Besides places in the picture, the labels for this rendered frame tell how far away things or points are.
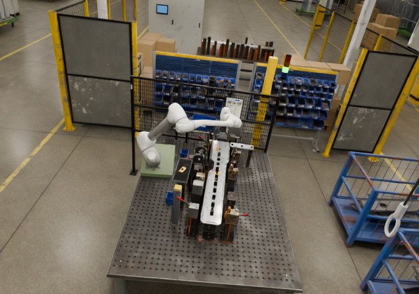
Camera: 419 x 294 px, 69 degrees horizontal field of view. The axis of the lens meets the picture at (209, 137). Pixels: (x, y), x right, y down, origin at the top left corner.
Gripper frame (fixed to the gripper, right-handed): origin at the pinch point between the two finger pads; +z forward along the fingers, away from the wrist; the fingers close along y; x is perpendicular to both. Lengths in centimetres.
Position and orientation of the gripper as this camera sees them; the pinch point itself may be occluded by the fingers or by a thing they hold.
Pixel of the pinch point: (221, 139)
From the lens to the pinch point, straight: 357.6
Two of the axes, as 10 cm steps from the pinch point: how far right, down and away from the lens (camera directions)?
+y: 9.9, 1.5, -0.3
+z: -1.1, 8.5, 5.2
